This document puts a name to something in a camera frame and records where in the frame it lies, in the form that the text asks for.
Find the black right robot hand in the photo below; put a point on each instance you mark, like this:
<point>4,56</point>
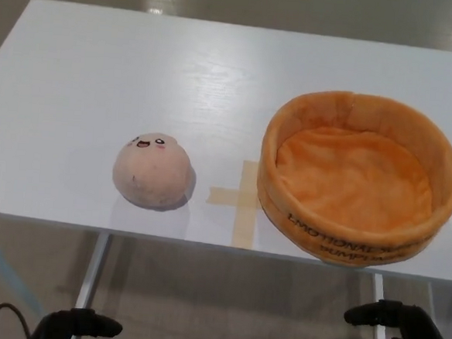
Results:
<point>420,330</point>

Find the beige masking tape strip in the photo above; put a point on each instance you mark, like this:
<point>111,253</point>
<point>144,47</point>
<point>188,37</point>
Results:
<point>244,225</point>
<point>224,196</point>

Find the white table leg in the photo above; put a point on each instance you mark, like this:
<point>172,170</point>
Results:
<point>380,289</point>
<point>93,269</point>

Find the pink round plush toy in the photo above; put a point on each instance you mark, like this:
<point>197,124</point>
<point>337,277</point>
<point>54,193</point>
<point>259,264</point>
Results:
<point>152,172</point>

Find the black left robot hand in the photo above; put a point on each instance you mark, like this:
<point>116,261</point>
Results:
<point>79,324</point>

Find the orange plush round plate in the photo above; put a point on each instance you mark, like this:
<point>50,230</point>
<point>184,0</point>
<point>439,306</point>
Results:
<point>349,186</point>

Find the light blue curved frame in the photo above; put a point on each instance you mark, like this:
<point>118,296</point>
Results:
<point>6,266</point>

